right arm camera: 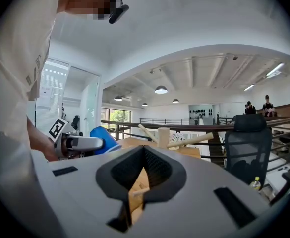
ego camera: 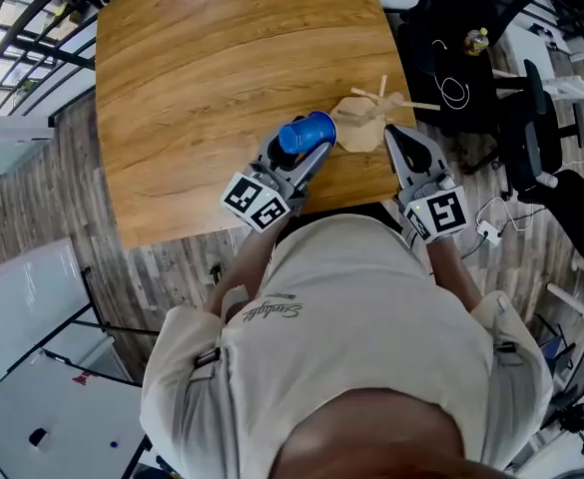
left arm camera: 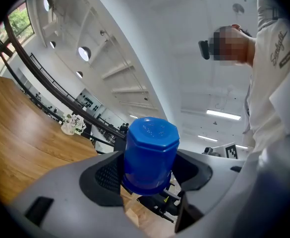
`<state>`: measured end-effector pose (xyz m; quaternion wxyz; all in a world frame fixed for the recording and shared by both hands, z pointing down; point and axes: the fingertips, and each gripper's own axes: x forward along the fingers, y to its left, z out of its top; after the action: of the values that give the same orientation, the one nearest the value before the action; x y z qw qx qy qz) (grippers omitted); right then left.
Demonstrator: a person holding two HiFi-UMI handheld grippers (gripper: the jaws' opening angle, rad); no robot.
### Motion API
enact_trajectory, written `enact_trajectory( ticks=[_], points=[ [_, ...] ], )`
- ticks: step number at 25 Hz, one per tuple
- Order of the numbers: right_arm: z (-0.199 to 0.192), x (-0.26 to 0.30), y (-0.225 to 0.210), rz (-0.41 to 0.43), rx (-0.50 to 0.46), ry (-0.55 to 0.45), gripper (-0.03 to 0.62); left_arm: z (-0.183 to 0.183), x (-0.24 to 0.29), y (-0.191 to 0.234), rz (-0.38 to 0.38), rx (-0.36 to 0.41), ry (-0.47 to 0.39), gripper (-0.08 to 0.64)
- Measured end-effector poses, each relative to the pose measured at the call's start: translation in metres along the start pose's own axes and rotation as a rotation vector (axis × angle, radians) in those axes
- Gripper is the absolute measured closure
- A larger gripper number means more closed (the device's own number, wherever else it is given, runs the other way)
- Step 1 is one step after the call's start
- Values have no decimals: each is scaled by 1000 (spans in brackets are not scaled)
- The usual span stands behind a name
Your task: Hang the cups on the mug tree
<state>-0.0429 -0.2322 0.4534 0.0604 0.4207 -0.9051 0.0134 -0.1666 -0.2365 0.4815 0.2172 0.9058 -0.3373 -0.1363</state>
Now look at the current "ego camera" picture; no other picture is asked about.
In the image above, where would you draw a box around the person's left forearm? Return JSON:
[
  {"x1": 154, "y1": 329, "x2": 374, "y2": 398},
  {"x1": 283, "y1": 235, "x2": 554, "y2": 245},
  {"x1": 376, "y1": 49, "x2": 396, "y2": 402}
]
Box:
[{"x1": 204, "y1": 217, "x2": 287, "y2": 319}]

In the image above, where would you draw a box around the white standing board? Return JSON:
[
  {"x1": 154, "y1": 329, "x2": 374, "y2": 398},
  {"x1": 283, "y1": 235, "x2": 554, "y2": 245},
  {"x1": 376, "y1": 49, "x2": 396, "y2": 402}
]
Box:
[{"x1": 0, "y1": 239, "x2": 94, "y2": 384}]

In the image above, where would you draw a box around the white chair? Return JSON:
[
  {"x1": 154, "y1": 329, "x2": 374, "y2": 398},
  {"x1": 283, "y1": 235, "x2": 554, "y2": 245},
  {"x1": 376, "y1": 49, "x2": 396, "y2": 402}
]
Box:
[{"x1": 499, "y1": 21, "x2": 584, "y2": 102}]

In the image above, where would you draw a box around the person's white shirt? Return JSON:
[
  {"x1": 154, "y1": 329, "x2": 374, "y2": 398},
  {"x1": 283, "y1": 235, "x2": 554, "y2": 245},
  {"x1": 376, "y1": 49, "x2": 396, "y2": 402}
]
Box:
[{"x1": 139, "y1": 213, "x2": 555, "y2": 479}]

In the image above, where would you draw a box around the wooden hexagonal stand with sticks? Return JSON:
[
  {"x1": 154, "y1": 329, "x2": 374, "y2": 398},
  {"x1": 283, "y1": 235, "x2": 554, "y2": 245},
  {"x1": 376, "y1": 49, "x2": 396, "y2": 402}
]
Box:
[{"x1": 329, "y1": 74, "x2": 442, "y2": 153}]

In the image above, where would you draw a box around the white cabinet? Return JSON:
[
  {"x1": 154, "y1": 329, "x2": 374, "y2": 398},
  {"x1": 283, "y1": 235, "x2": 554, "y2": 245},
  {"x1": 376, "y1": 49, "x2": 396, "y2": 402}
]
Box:
[{"x1": 0, "y1": 115, "x2": 56, "y2": 185}]

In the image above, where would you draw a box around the person's face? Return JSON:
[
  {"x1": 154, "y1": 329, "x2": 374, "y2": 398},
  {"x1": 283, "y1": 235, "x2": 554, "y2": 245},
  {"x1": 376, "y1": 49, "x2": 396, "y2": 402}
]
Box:
[{"x1": 270, "y1": 386, "x2": 515, "y2": 479}]

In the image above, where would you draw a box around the yellow drink bottle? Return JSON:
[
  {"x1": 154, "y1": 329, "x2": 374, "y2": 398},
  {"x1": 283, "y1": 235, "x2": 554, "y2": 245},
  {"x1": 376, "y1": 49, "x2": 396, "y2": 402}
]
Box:
[{"x1": 462, "y1": 27, "x2": 490, "y2": 58}]

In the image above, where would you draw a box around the window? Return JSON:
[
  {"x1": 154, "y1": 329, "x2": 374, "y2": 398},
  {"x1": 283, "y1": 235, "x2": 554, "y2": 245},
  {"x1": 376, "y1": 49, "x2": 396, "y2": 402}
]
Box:
[{"x1": 0, "y1": 0, "x2": 41, "y2": 118}]

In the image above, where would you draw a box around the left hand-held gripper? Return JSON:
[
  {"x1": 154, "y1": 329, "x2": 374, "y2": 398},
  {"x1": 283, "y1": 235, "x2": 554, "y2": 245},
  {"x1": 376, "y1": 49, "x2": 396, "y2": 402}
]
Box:
[{"x1": 220, "y1": 128, "x2": 333, "y2": 233}]

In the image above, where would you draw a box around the white desk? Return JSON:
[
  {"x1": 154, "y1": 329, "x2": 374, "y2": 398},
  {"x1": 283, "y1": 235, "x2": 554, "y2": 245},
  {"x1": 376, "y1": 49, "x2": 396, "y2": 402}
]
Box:
[{"x1": 0, "y1": 349, "x2": 152, "y2": 479}]

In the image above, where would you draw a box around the white power cable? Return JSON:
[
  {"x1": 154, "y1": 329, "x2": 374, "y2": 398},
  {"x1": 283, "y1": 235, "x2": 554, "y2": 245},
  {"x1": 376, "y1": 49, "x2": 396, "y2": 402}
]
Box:
[{"x1": 475, "y1": 196, "x2": 548, "y2": 234}]

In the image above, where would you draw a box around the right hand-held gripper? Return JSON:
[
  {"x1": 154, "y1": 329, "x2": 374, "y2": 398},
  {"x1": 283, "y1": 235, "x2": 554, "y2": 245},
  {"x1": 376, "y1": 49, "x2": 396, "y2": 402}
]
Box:
[{"x1": 383, "y1": 124, "x2": 471, "y2": 244}]

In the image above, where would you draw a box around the blue chair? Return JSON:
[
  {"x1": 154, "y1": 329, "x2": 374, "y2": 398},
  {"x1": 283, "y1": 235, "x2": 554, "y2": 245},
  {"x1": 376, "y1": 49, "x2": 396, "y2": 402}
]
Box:
[{"x1": 539, "y1": 334, "x2": 578, "y2": 374}]

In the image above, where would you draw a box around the blue cup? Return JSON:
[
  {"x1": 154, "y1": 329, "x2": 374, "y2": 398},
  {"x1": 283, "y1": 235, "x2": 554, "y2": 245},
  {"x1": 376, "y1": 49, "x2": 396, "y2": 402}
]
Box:
[{"x1": 277, "y1": 111, "x2": 339, "y2": 157}]

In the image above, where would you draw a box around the person's right forearm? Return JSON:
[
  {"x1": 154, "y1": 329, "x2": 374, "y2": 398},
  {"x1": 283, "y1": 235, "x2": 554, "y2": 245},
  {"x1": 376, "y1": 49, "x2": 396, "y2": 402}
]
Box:
[{"x1": 423, "y1": 235, "x2": 484, "y2": 314}]

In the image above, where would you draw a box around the white power strip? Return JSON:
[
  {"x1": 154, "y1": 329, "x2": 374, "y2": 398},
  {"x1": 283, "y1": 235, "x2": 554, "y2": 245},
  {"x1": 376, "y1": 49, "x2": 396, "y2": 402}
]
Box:
[{"x1": 476, "y1": 220, "x2": 504, "y2": 247}]

